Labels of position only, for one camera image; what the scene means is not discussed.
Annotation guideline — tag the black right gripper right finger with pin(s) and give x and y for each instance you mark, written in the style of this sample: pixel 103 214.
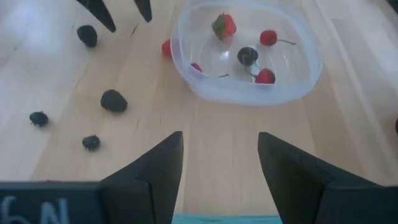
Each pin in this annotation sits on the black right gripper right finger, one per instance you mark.
pixel 304 193

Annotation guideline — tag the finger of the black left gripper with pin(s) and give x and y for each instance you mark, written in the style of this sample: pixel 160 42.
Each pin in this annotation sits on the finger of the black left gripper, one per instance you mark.
pixel 144 7
pixel 98 12

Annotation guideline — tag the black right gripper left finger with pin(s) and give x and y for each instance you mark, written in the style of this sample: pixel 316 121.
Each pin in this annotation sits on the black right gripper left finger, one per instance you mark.
pixel 149 186

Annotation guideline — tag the large blackberry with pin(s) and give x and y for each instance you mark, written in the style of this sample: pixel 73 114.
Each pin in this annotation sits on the large blackberry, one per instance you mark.
pixel 87 35

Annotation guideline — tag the red raspberry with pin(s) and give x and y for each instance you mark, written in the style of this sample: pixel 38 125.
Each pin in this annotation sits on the red raspberry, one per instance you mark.
pixel 166 48

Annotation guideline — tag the large strawberry with green leaves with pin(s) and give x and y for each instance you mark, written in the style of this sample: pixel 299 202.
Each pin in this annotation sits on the large strawberry with green leaves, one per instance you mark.
pixel 227 28

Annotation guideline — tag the black cherry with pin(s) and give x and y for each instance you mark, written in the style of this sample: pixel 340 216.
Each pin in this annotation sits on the black cherry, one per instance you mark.
pixel 247 56

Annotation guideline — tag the dark red cherry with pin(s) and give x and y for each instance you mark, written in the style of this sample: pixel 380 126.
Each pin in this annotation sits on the dark red cherry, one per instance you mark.
pixel 265 76

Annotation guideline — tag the clear plastic tupperware container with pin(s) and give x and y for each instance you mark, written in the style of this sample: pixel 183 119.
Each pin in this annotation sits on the clear plastic tupperware container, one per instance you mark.
pixel 280 93

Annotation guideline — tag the folded green towel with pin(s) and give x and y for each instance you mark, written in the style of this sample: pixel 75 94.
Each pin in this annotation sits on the folded green towel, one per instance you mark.
pixel 227 220

